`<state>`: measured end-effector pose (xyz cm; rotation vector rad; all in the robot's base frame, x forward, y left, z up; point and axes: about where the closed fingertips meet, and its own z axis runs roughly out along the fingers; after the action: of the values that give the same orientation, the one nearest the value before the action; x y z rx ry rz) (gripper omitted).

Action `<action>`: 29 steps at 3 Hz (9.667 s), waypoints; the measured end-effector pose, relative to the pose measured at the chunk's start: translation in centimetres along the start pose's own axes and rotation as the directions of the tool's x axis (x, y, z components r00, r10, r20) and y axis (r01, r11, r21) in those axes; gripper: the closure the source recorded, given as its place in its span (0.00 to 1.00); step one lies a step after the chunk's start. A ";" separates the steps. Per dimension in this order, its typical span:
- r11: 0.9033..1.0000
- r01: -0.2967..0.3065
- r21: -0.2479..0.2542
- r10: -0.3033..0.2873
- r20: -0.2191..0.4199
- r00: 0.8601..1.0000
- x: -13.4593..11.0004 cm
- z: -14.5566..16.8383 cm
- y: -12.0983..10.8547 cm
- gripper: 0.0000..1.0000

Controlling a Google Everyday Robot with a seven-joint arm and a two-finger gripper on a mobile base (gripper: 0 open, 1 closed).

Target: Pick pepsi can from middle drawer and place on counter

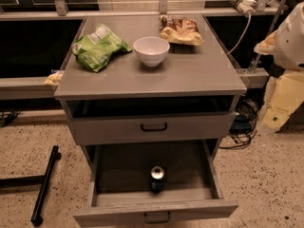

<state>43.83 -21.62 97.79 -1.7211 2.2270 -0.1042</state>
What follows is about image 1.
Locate black metal floor stand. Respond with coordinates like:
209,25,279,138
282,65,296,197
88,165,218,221
0,145,62,227

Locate white power cable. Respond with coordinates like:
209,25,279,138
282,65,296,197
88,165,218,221
225,12,253,56

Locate grey top drawer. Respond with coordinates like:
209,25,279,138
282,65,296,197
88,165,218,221
68,112,236,145

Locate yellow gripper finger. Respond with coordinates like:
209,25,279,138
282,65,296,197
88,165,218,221
261,70,304,131

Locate white power strip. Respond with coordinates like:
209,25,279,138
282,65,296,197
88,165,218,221
228,0,255,15

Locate grey metal railing frame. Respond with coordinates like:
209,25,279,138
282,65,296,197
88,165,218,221
0,0,290,101

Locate grey drawer cabinet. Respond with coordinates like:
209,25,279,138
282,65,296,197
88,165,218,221
53,13,248,228

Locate small yellow snack bag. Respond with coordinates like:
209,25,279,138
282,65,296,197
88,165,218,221
45,70,64,86

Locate black cable bundle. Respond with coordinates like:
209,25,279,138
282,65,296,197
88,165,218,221
218,98,260,150

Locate grey open middle drawer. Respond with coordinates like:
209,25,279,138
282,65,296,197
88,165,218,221
74,141,238,228

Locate green chip bag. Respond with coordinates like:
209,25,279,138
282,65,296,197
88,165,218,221
71,24,132,72

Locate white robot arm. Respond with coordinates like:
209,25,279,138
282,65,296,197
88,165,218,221
254,2,304,132

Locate blue pepsi can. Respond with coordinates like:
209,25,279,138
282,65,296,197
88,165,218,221
150,166,165,193

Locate white bowl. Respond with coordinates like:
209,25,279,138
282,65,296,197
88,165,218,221
133,36,170,67

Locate brown yellow chip bag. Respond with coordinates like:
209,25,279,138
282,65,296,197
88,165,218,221
160,15,204,46

